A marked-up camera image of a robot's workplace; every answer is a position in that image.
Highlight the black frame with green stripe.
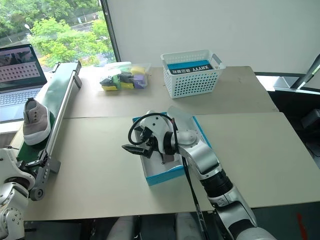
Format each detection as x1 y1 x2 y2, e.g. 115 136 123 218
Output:
289 53 320 94

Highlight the gray canvas shoe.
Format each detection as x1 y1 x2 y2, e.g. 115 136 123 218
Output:
161 152 176 166
22 97 52 146

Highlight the black window frame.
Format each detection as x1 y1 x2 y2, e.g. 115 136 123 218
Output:
99 0 122 63

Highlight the white perforated plastic basket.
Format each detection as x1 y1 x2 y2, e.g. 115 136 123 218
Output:
160 49 227 100

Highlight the blue and white shoebox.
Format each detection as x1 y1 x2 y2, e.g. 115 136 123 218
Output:
131 112 213 187

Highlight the translucent white wrapping paper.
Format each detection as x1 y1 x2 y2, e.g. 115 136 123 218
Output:
166 105 195 133

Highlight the blue shoebox lid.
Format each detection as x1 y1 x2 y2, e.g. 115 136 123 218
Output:
166 59 214 75

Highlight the silver laptop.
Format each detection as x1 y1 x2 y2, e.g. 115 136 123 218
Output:
0 43 48 123

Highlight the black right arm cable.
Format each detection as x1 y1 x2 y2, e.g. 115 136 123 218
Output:
127 112 210 240

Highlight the black box on floor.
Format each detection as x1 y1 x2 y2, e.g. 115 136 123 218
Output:
300 108 320 131

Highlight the clear bag of colourful items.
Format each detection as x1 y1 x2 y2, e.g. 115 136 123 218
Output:
96 61 153 93

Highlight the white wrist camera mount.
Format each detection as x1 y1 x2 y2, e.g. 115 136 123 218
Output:
0 148 36 187
138 113 174 154

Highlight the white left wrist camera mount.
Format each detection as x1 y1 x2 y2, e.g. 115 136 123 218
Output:
0 148 36 187

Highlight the gray rounded shape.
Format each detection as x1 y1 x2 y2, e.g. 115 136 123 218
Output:
109 216 135 240

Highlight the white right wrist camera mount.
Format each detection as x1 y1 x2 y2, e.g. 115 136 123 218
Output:
138 113 174 154

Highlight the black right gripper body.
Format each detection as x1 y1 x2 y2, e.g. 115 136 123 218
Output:
136 126 161 152

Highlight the green conveyor belt, aluminium frame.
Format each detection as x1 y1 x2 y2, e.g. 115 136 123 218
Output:
16 59 83 202

